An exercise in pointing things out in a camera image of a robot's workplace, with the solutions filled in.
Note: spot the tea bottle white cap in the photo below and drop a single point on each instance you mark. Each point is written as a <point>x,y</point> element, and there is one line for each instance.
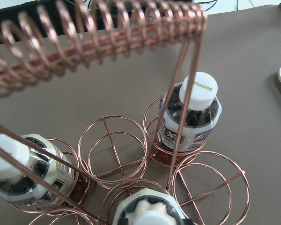
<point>150,207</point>

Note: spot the copper wire bottle rack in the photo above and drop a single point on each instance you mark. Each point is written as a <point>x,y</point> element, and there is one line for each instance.
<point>66,166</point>

